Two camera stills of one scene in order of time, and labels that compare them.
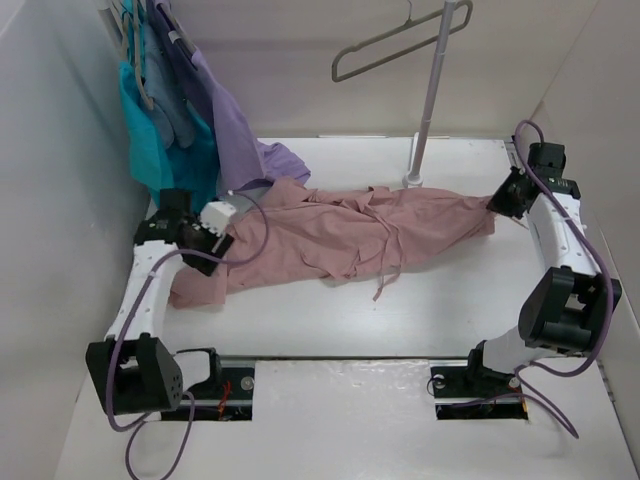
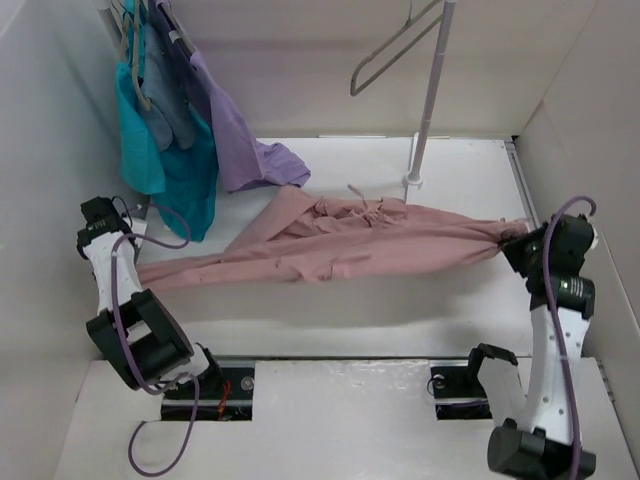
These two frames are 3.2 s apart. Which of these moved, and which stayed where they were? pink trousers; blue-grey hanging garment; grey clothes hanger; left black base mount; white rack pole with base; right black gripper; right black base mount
Moved: pink trousers; right black gripper; grey clothes hanger
Stayed: left black base mount; right black base mount; blue-grey hanging garment; white rack pole with base
